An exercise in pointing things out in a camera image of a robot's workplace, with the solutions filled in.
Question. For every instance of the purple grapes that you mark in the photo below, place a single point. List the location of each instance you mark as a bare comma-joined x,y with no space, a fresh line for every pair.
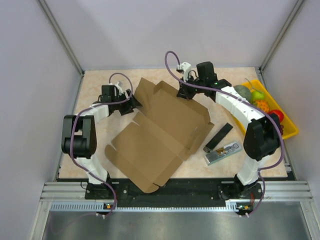
281,129

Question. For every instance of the green apple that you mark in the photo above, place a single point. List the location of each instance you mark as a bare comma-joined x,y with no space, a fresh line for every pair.
257,95

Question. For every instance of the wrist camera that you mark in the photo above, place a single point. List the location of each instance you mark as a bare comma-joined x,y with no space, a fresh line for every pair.
119,88
184,68

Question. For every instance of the orange pineapple toy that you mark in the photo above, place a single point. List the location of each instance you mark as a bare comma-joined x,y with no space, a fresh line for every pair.
263,105

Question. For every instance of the brown cardboard box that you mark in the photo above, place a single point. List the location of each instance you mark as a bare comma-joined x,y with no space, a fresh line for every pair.
165,132

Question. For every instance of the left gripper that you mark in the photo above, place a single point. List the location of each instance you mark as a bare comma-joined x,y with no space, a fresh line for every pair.
132,103

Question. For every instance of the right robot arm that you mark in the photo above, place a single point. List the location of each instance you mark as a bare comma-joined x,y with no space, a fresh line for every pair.
262,131

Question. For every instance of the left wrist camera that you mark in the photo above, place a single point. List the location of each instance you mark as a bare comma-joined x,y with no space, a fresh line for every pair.
119,88

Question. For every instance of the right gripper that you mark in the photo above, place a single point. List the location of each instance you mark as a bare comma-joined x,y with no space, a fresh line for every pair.
184,92

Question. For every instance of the aluminium rail frame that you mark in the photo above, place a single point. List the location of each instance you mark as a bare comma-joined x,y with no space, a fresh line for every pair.
71,197

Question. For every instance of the black rectangular bar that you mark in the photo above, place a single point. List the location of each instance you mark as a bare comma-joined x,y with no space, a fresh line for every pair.
217,138

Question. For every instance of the red apple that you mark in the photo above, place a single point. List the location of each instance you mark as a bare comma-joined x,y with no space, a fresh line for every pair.
279,113

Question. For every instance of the grey-green melon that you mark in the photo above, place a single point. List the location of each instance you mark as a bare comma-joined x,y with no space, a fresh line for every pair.
243,91

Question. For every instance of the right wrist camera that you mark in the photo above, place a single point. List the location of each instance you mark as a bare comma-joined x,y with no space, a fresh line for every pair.
184,68

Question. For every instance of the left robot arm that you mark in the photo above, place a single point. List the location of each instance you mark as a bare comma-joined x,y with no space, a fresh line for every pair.
79,135

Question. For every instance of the yellow plastic tray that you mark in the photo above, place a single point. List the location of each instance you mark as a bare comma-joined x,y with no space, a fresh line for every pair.
290,129

